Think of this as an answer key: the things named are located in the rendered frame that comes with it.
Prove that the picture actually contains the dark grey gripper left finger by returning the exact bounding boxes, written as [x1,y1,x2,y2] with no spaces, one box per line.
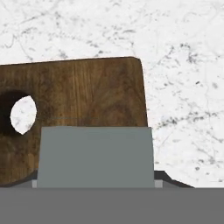
[12,170,39,189]

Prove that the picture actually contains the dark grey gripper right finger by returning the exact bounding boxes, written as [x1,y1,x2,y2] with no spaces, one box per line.
[153,170,195,189]

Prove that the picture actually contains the grey rectangular sponge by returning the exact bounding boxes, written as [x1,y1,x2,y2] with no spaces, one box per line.
[36,125,156,189]

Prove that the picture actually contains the brown wooden cutting board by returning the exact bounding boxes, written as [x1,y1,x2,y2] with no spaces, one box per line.
[0,56,149,188]

